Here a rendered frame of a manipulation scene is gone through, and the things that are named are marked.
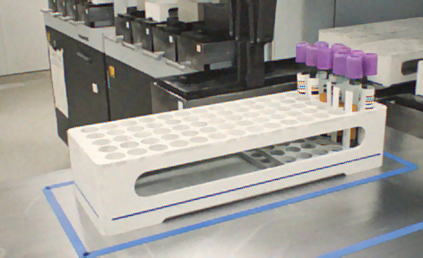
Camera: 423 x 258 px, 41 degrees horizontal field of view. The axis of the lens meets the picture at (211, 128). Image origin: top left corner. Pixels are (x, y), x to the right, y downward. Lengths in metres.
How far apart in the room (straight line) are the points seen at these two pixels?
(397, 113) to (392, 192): 0.33
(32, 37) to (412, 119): 3.82
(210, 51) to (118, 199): 0.92
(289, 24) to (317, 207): 0.72
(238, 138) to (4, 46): 3.99
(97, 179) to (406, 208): 0.26
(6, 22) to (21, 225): 3.94
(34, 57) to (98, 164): 4.05
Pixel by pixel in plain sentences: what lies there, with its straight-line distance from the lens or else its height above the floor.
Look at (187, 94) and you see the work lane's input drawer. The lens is 0.88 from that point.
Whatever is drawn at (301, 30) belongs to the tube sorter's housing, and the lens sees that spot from 1.16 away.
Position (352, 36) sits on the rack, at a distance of 1.08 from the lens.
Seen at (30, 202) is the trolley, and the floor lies 0.82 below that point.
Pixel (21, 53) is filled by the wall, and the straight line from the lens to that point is 4.46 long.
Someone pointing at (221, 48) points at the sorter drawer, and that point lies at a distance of 1.35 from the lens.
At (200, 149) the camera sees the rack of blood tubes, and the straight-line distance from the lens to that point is 0.47.
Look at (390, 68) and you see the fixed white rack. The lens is 0.92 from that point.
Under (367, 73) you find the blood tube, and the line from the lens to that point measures 0.56.
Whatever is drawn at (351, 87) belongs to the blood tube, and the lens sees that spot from 0.55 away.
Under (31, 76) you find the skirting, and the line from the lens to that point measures 4.50.
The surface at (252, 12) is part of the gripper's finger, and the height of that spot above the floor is 0.93.
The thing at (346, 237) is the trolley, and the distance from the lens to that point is 0.46.
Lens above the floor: 1.05
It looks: 19 degrees down
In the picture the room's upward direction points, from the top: 1 degrees counter-clockwise
